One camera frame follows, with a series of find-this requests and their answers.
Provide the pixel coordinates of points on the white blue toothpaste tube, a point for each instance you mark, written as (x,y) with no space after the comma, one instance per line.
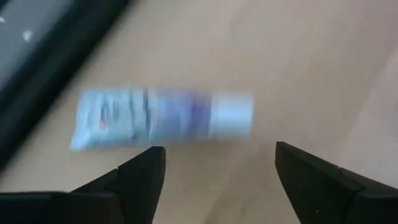
(161,118)

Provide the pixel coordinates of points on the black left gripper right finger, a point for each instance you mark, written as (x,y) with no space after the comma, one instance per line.
(335,196)

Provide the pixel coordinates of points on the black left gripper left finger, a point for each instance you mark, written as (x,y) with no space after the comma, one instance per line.
(93,202)

